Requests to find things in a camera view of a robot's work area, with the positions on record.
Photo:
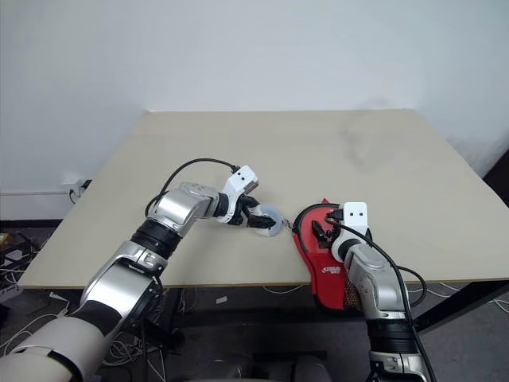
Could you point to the white tape roll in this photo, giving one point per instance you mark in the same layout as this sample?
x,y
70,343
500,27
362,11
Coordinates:
x,y
277,212

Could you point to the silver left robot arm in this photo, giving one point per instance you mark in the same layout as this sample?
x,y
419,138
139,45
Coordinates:
x,y
179,207

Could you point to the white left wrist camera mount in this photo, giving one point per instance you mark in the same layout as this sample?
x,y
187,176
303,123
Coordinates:
x,y
242,179

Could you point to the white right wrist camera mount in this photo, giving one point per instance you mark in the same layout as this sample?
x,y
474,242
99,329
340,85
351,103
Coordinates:
x,y
355,217

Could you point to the red table tennis paddle case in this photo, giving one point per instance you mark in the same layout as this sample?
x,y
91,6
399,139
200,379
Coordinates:
x,y
324,274

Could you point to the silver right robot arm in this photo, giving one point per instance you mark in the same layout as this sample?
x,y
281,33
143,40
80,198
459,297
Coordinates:
x,y
378,278

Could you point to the white wall socket with plug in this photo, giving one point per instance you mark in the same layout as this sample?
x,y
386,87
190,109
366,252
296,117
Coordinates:
x,y
77,184

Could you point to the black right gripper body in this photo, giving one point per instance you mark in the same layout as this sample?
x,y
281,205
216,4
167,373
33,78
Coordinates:
x,y
331,235

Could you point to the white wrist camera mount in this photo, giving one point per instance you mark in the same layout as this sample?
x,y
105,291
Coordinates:
x,y
355,217
242,179

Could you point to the white paper tag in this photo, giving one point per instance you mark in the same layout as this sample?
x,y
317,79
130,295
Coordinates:
x,y
221,300

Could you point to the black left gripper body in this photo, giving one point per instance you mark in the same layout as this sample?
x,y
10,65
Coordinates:
x,y
238,211

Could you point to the dark rounded grey shape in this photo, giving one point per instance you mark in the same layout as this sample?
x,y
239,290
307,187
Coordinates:
x,y
310,369
234,371

